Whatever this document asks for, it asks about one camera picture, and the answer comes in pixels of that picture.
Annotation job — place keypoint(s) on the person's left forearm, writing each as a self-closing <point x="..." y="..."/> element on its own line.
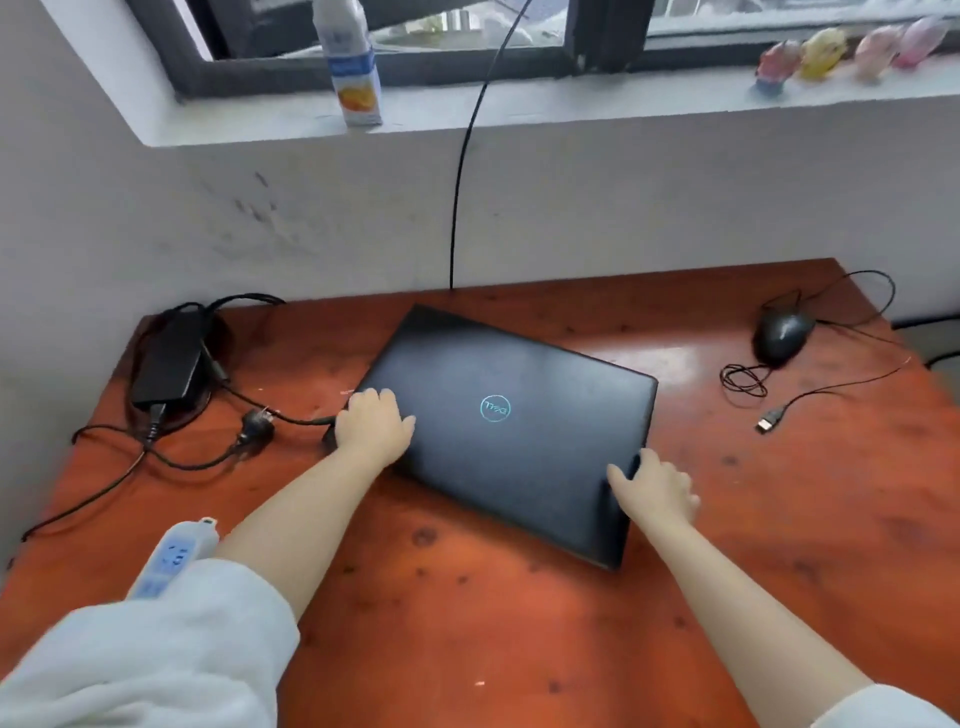
<point x="300" y="525"/>

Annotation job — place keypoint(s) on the dark window frame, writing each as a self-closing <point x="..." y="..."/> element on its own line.
<point x="247" y="75"/>

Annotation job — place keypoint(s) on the pink toy figurine blue base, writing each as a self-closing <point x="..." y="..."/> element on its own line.
<point x="776" y="66"/>

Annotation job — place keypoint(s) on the white left sleeve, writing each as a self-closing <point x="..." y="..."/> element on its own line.
<point x="150" y="652"/>

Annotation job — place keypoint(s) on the white sleeve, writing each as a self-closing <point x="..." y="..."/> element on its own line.
<point x="892" y="711"/>
<point x="150" y="652"/>

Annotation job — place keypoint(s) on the person's left thumb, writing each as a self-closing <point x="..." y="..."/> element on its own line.
<point x="405" y="430"/>

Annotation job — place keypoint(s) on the white power strip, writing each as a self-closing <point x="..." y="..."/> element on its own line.
<point x="169" y="560"/>

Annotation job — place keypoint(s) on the yellow toy figurine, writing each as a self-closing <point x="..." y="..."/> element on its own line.
<point x="823" y="54"/>

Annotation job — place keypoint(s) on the black computer mouse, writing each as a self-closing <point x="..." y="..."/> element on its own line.
<point x="782" y="335"/>

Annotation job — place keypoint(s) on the black laptop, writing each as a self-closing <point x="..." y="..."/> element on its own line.
<point x="510" y="457"/>

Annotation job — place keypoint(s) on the person's right thumb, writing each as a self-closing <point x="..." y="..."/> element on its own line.
<point x="619" y="482"/>

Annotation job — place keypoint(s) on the black laptop power adapter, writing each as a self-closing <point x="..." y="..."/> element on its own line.
<point x="171" y="360"/>

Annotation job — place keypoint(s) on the pale pink toy figurine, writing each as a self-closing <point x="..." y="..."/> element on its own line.
<point x="876" y="51"/>

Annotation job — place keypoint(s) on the person's right hand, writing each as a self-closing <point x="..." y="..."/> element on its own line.
<point x="660" y="495"/>

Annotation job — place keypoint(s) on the white right sleeve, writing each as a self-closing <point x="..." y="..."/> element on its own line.
<point x="892" y="711"/>

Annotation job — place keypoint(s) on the person's right forearm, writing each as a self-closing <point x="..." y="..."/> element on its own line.
<point x="735" y="622"/>

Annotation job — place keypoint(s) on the person's left hand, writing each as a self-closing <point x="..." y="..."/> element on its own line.
<point x="371" y="431"/>

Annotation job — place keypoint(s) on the white bottle with orange label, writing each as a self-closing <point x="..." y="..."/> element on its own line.
<point x="352" y="75"/>

